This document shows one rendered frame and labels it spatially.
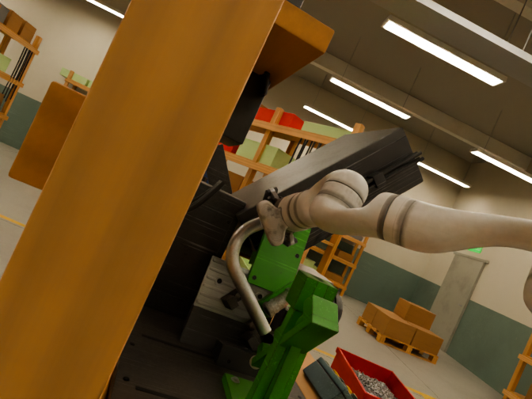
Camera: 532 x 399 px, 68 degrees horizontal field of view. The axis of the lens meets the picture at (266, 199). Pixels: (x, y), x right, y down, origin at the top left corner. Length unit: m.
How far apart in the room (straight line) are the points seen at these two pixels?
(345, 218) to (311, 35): 0.28
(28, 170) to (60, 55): 10.78
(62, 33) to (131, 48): 11.00
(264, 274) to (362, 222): 0.43
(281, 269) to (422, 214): 0.50
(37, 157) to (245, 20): 0.21
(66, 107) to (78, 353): 0.20
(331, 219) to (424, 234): 0.13
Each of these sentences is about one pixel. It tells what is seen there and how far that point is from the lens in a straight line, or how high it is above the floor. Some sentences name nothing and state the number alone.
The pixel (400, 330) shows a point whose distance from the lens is 7.17.
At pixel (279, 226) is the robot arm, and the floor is 1.23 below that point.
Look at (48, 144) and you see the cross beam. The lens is 0.38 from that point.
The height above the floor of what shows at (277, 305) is 1.06.
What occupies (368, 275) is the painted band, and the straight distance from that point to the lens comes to 10.88.
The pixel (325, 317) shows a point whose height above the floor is 1.13.
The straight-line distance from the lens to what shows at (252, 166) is 4.27.
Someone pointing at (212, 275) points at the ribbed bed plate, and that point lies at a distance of 0.95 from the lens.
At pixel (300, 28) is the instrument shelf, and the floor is 1.51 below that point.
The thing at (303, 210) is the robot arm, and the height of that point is 1.27.
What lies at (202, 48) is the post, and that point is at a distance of 0.29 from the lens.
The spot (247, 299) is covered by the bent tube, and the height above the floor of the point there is 1.05.
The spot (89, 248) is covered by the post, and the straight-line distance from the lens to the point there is 0.29.
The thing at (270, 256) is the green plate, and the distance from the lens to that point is 0.97.
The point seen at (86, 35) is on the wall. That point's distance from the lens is 11.11.
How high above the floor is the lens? 1.25
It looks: 1 degrees up
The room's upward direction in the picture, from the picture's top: 25 degrees clockwise
